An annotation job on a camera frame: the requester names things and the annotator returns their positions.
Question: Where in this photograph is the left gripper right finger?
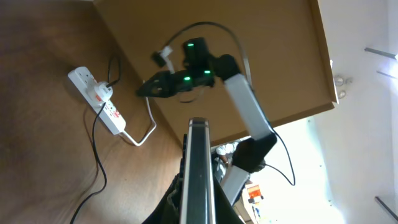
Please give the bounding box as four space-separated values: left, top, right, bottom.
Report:
213 177 243 224

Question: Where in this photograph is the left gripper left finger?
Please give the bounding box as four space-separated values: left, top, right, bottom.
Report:
142 134 187 224

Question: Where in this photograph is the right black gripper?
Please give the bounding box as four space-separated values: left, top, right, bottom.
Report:
136 69 215 98

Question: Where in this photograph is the black smartphone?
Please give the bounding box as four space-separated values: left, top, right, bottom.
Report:
179 118 216 224

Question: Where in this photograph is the thin black charging cable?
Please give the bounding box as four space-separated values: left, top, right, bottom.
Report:
68 55 122 224

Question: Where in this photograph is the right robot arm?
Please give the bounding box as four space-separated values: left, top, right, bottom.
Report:
136 37 278 203

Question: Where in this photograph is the white USB charger plug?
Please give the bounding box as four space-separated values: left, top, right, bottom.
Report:
87 81 113 105

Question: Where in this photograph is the white power strip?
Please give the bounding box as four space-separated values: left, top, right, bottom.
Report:
68 67 126 135

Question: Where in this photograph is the brown wooden side table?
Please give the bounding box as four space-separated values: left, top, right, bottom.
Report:
94 0 338 145

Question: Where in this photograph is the white power strip cord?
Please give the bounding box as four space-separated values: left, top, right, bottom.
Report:
119 96 157 147

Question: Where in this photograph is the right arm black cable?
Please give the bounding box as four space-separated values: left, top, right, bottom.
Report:
161 21 296 187

